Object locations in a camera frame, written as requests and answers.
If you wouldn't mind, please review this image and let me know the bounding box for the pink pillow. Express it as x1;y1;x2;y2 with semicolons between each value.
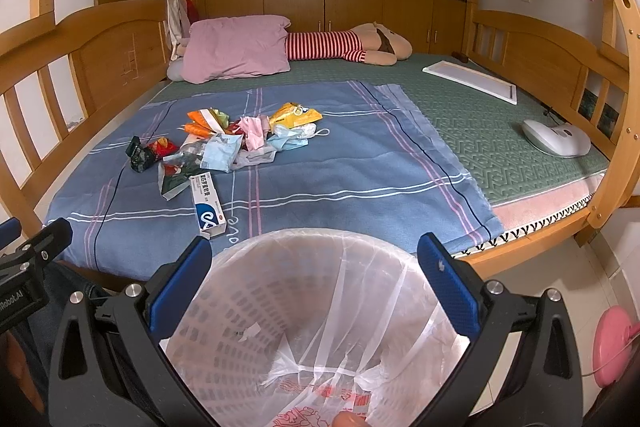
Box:
181;15;291;84

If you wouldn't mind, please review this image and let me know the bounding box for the white lined trash basket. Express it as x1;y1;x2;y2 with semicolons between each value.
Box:
163;229;469;426

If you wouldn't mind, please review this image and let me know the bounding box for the striped plush doll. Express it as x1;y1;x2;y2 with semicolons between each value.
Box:
285;23;412;66

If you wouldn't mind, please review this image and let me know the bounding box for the pink round object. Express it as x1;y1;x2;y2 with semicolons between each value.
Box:
592;306;639;388

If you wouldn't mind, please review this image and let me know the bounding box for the dark green wrapper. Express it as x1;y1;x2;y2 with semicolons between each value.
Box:
126;136;178;172

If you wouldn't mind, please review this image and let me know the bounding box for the orange white wrapper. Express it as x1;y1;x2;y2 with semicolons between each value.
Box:
182;108;230;138

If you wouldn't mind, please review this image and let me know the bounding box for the wooden bunk bed frame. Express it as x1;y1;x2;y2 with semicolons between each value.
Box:
1;0;639;275

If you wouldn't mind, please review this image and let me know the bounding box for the pink face mask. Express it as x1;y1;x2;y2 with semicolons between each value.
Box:
238;115;270;150

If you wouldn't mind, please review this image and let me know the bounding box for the white flat board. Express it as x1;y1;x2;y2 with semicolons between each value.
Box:
422;61;518;105

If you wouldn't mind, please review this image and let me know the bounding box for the yellow snack bag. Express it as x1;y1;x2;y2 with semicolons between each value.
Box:
269;102;322;131

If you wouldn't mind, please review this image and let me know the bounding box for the clear plastic wrapper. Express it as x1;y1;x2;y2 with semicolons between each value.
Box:
158;141;206;200

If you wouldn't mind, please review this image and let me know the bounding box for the light blue face mask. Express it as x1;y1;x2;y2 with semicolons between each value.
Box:
267;124;331;152

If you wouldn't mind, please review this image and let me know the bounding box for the white electronic device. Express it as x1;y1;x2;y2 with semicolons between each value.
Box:
521;119;591;158

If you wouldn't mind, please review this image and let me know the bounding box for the blue tissue pack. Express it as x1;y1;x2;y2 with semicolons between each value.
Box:
200;134;242;172

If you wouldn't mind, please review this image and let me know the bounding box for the blue plaid bed sheet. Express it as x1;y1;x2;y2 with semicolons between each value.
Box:
47;81;503;280

